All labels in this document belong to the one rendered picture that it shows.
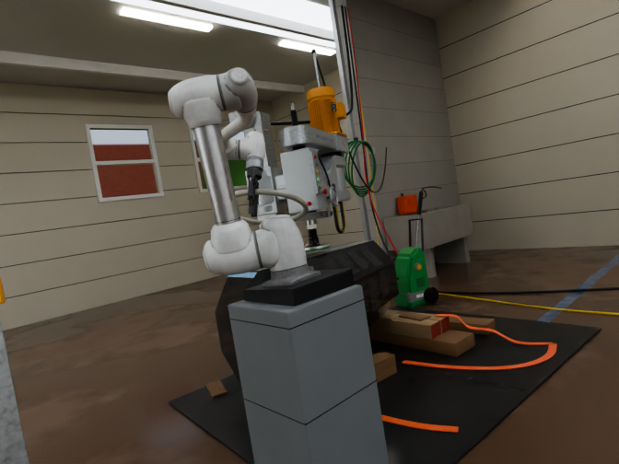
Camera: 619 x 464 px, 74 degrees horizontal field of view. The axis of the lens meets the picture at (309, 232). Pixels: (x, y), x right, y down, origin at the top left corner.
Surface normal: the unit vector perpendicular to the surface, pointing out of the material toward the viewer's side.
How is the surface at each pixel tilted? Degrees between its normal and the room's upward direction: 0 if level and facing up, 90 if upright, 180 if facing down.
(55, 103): 90
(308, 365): 90
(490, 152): 90
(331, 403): 90
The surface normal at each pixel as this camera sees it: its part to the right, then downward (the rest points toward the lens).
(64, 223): 0.67, -0.07
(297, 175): -0.37, 0.11
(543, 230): -0.73, 0.15
